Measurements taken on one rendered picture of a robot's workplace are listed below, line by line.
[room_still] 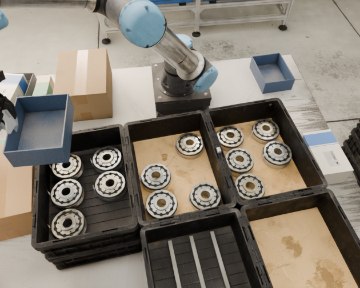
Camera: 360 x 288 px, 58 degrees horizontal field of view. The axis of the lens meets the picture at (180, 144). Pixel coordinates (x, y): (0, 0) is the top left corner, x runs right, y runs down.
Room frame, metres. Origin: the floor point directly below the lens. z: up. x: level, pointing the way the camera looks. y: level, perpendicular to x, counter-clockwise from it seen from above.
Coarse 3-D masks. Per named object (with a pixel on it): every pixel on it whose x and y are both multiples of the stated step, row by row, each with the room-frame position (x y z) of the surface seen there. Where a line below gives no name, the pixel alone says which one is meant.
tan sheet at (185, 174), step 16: (144, 144) 0.72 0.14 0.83; (160, 144) 0.72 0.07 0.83; (144, 160) 0.65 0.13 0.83; (160, 160) 0.65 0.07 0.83; (176, 160) 0.65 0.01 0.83; (192, 160) 0.65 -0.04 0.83; (208, 160) 0.65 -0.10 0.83; (176, 176) 0.58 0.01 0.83; (192, 176) 0.58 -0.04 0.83; (208, 176) 0.58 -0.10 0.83; (144, 192) 0.52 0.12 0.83; (176, 192) 0.52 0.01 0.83; (192, 208) 0.46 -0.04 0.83
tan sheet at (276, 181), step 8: (272, 120) 0.84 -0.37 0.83; (216, 128) 0.80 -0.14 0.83; (240, 128) 0.80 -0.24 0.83; (248, 128) 0.80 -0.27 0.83; (248, 136) 0.76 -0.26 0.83; (280, 136) 0.76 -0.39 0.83; (248, 144) 0.72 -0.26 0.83; (256, 144) 0.72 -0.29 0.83; (224, 152) 0.69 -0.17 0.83; (256, 152) 0.69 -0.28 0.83; (256, 160) 0.65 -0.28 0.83; (256, 168) 0.62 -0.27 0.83; (264, 168) 0.62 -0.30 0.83; (272, 168) 0.62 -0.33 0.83; (288, 168) 0.62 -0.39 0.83; (296, 168) 0.62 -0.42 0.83; (264, 176) 0.58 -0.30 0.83; (272, 176) 0.58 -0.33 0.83; (280, 176) 0.58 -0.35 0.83; (288, 176) 0.58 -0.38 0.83; (296, 176) 0.58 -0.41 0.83; (272, 184) 0.55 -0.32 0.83; (280, 184) 0.55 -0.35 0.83; (288, 184) 0.55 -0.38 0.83; (296, 184) 0.55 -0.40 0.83; (304, 184) 0.55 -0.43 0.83; (272, 192) 0.52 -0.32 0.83; (280, 192) 0.52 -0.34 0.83
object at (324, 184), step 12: (216, 108) 0.82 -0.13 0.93; (228, 108) 0.82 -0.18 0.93; (288, 120) 0.76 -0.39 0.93; (216, 144) 0.65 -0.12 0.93; (312, 156) 0.60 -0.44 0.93; (228, 168) 0.55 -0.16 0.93; (324, 180) 0.51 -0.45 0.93; (288, 192) 0.47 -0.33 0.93; (300, 192) 0.47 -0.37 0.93; (240, 204) 0.43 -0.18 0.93
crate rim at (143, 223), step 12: (144, 120) 0.76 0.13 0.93; (156, 120) 0.76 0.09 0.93; (204, 120) 0.76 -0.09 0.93; (132, 156) 0.60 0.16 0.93; (216, 156) 0.60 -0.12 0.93; (132, 168) 0.56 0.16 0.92; (132, 180) 0.51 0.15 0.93; (228, 180) 0.51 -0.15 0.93; (228, 192) 0.47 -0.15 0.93; (228, 204) 0.43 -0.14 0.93; (168, 216) 0.39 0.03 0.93; (180, 216) 0.39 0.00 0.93
